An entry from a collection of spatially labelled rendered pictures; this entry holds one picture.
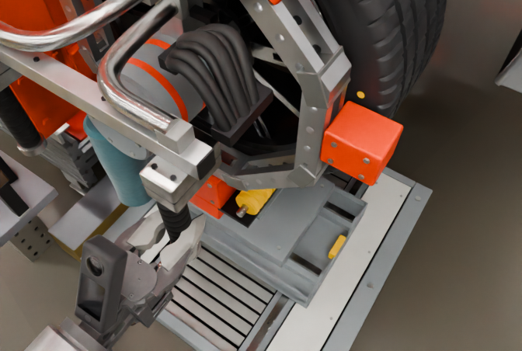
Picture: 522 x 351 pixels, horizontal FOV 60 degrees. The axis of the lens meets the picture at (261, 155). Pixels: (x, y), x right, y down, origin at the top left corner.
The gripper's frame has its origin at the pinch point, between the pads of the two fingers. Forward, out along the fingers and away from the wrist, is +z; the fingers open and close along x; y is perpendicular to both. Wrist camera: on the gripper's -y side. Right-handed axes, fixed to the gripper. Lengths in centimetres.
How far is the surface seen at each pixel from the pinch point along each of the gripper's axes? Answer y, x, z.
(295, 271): 67, 6, 26
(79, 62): 18, -54, 23
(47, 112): 24, -54, 11
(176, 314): 77, -17, 0
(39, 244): 78, -67, -8
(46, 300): 83, -54, -19
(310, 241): 68, 5, 37
